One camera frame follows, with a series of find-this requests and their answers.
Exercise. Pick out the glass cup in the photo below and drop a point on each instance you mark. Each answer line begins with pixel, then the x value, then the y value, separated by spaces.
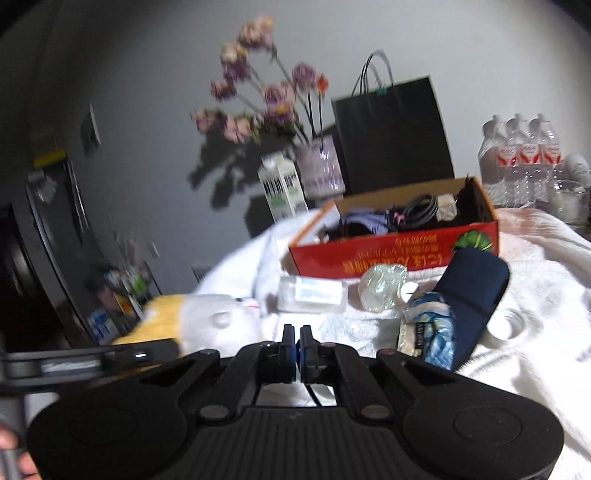
pixel 570 203

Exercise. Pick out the black paper bag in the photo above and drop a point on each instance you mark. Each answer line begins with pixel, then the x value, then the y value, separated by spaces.
pixel 392 138

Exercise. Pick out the person's left hand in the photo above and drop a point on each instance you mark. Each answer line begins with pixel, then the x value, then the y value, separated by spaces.
pixel 7 441

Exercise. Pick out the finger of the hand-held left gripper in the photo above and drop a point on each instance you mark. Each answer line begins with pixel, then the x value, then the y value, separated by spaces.
pixel 138 355

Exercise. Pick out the dark cloth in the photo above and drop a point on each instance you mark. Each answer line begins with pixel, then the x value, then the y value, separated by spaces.
pixel 468 203

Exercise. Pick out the green binder clip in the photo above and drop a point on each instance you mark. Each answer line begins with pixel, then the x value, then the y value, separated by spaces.
pixel 382 89

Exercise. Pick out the blue white packet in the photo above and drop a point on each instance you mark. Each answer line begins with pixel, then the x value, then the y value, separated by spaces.
pixel 434 332

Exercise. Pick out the clear crumpled plastic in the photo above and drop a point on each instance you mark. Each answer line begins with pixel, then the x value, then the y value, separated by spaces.
pixel 381 288

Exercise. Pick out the purple cloth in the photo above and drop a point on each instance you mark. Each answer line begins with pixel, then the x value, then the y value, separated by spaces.
pixel 369 221

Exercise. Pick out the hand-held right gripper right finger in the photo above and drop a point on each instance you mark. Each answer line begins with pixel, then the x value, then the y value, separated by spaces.
pixel 303 357

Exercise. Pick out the white round device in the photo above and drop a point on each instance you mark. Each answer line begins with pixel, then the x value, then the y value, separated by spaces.
pixel 577 168

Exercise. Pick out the navy pouch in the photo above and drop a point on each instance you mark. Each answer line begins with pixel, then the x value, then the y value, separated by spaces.
pixel 475 286

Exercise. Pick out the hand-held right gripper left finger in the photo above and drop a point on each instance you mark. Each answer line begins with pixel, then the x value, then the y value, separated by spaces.
pixel 291 357

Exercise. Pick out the white green milk carton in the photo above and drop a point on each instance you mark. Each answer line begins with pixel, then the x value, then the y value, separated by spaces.
pixel 281 189

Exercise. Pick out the small white jar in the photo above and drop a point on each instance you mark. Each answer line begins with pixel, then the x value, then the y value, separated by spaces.
pixel 505 325

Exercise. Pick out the pack of water bottles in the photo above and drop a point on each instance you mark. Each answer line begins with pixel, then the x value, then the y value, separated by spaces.
pixel 517 161

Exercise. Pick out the white towel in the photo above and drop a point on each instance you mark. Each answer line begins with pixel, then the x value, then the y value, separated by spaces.
pixel 531 369

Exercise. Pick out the small beige package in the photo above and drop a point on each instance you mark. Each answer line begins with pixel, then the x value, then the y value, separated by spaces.
pixel 447 205

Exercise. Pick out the clear tissue pack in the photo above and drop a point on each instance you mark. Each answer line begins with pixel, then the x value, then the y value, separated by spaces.
pixel 311 295

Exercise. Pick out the dried pink flower bouquet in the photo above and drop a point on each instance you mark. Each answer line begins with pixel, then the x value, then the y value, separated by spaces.
pixel 277 94

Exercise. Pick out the pale purple vase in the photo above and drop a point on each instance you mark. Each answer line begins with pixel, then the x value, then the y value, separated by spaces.
pixel 321 168

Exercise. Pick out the blue box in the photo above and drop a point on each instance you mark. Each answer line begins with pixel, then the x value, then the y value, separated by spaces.
pixel 102 325

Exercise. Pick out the red cardboard box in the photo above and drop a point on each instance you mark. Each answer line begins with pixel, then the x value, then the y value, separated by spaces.
pixel 369 261

